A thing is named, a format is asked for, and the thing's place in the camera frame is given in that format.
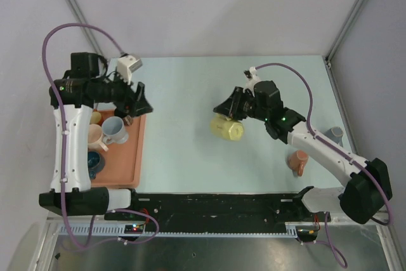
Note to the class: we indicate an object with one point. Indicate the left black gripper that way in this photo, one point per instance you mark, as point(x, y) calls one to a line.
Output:
point(134, 103)

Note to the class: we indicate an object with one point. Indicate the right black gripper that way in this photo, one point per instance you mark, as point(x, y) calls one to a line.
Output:
point(230, 107)

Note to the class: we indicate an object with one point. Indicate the dark brown mug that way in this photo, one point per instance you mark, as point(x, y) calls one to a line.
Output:
point(127, 119)

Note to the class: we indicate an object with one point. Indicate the yellow mug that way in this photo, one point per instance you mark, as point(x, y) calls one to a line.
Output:
point(226, 129)

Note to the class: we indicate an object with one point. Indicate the orange mug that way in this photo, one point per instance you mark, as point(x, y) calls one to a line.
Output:
point(96, 118)

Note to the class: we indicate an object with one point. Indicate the large pink mug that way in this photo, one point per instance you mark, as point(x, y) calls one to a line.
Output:
point(95, 138)

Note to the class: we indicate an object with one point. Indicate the blue mug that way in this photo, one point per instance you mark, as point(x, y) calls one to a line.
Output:
point(96, 164)

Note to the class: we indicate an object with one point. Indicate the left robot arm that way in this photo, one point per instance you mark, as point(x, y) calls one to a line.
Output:
point(89, 110)

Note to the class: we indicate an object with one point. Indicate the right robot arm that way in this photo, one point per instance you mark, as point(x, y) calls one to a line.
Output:
point(365, 185)

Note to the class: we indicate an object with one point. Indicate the small salmon mug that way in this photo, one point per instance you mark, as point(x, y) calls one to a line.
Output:
point(297, 162)

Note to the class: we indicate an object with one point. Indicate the grey mug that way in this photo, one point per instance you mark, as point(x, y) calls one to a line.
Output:
point(335, 134)

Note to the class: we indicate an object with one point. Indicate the salmon plastic tray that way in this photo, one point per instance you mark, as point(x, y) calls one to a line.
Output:
point(123, 161)

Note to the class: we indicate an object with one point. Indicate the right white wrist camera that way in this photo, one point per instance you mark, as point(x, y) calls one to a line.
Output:
point(252, 78)

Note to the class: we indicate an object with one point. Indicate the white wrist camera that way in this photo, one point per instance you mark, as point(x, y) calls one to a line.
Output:
point(252, 78)
point(126, 65)

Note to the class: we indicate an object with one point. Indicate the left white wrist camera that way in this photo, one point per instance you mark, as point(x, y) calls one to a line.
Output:
point(126, 65)

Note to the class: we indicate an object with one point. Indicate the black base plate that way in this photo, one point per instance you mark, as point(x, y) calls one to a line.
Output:
point(224, 213)

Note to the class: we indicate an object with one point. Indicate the white cable duct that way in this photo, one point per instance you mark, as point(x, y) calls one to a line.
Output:
point(131, 230)

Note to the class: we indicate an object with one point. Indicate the left aluminium frame post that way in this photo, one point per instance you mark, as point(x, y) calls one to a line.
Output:
point(80, 18)

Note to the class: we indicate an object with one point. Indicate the aluminium frame post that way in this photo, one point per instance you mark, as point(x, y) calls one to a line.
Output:
point(349, 22)
point(80, 18)

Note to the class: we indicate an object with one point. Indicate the right aluminium frame post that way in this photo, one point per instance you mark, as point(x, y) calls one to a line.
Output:
point(349, 22)

